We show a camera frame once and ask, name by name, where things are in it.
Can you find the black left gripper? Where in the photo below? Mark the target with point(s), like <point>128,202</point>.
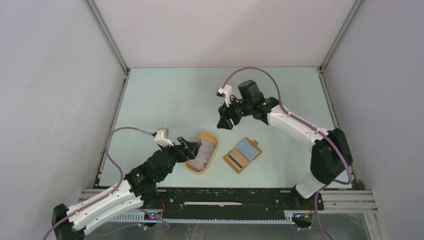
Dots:
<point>191,147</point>

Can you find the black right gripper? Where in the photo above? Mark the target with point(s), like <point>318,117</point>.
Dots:
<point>227,111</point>

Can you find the beige oval plastic tray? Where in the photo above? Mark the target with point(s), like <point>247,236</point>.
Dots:
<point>211,138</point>

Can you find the orange leather card holder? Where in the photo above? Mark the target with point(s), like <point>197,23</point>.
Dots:
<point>242,155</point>

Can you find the gold card with black stripe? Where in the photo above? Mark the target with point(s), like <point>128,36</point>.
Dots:
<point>237,159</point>

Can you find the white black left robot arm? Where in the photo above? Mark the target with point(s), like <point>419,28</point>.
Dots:
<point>137,189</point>

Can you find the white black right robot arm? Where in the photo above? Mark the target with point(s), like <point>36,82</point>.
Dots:
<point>330,152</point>

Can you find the silver patterned card in tray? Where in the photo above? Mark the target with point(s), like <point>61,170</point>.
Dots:
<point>203,157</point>

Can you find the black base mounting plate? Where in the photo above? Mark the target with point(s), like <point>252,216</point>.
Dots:
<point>239,203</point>

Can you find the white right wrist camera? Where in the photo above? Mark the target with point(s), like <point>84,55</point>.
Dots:
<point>226,93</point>

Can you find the white slotted cable duct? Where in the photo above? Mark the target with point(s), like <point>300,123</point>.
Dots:
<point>140,217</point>

